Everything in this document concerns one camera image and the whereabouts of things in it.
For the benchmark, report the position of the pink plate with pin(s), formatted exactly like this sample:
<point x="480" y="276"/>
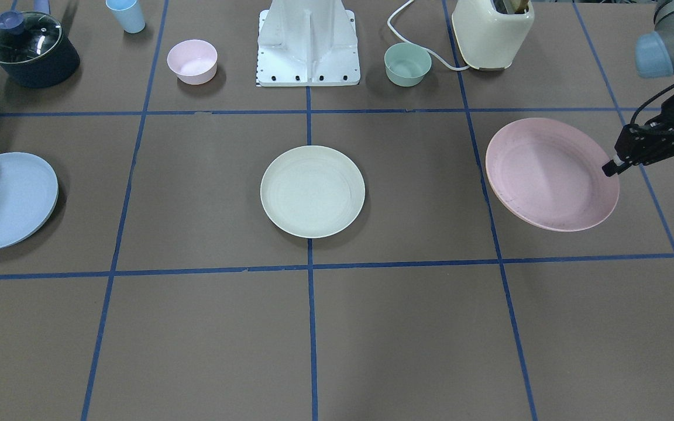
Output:
<point x="550" y="175"/>

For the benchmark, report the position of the light blue plate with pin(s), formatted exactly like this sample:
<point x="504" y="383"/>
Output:
<point x="29" y="191"/>

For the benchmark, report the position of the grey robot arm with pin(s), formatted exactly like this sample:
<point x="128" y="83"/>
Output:
<point x="654" y="52"/>

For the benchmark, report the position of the cream toaster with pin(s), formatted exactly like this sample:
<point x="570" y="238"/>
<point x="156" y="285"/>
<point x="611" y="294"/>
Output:
<point x="489" y="34"/>

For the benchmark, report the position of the green plastic bowl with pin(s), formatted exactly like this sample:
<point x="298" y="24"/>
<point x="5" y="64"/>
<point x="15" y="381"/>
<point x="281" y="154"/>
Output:
<point x="406" y="64"/>

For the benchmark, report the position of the cream white plate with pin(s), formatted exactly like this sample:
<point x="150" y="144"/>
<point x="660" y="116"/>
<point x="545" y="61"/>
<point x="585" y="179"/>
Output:
<point x="312" y="191"/>

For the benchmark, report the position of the pink plastic bowl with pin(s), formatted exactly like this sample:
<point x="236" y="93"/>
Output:
<point x="194" y="61"/>

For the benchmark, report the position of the light blue plastic cup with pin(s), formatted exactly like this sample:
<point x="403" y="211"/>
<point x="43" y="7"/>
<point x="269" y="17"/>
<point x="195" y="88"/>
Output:
<point x="129" y="15"/>

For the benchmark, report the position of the dark blue saucepan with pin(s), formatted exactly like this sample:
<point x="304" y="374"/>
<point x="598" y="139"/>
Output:
<point x="55" y="67"/>

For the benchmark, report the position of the glass pot lid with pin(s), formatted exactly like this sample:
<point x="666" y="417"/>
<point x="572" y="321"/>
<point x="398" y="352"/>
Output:
<point x="27" y="36"/>

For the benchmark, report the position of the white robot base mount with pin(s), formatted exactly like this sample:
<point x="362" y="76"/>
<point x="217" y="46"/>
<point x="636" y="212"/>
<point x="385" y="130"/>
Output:
<point x="307" y="44"/>

